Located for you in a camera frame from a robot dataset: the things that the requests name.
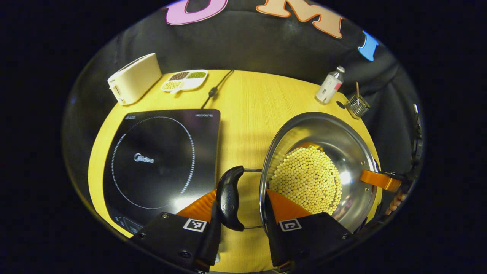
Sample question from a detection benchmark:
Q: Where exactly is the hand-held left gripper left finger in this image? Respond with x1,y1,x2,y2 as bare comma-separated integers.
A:
131,189,222,272

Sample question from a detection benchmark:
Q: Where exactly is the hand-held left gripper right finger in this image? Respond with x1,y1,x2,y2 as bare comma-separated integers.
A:
264,189,352,269

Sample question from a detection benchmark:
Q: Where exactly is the stainless steel pot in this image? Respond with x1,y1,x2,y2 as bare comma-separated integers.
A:
216,112,381,233

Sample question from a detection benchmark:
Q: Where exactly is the black induction cooktop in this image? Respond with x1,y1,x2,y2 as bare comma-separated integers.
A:
103,109,221,235

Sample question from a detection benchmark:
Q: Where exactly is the pile of yellow soybeans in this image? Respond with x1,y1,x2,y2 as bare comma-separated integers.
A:
268,147,343,215

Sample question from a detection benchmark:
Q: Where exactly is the white plastic bottle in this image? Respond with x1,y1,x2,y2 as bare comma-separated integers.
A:
315,65,346,105

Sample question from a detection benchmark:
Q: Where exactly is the white divided bean dish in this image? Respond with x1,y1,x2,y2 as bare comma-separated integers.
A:
161,69,209,94

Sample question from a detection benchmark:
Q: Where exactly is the white toaster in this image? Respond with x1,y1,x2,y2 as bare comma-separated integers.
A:
107,53,162,106

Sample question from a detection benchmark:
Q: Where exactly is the wire mesh holder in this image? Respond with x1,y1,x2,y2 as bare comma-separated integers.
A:
345,93,371,119

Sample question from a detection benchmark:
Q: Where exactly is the black power cable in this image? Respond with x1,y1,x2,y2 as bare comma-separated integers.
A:
201,70,234,110

